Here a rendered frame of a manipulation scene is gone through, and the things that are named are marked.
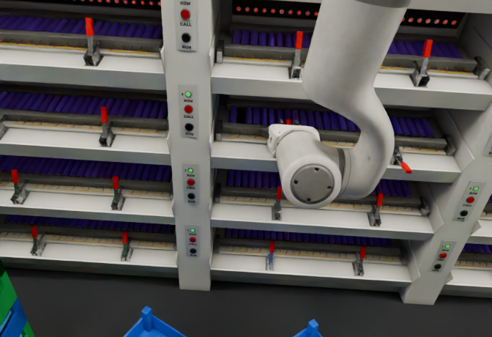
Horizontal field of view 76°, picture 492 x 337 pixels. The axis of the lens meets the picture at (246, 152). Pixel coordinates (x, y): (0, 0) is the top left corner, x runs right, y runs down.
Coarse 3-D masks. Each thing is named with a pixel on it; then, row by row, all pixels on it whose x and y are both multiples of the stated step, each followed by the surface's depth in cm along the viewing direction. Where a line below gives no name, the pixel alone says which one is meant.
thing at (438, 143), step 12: (228, 132) 81; (240, 132) 80; (252, 132) 80; (324, 132) 80; (336, 132) 80; (348, 132) 80; (336, 144) 79; (396, 144) 80; (408, 144) 80; (420, 144) 80; (432, 144) 79; (444, 144) 79
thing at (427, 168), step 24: (240, 96) 86; (216, 120) 83; (432, 120) 88; (216, 144) 78; (240, 144) 79; (264, 144) 79; (456, 144) 78; (240, 168) 79; (264, 168) 79; (432, 168) 76; (456, 168) 77
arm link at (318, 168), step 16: (288, 144) 51; (304, 144) 48; (320, 144) 49; (288, 160) 45; (304, 160) 43; (320, 160) 43; (336, 160) 47; (288, 176) 44; (304, 176) 43; (320, 176) 43; (336, 176) 44; (288, 192) 45; (304, 192) 44; (320, 192) 44; (336, 192) 44; (304, 208) 46
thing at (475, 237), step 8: (488, 200) 91; (488, 208) 89; (480, 216) 89; (488, 216) 88; (480, 224) 82; (488, 224) 88; (472, 232) 84; (480, 232) 86; (488, 232) 86; (472, 240) 87; (480, 240) 87; (488, 240) 87
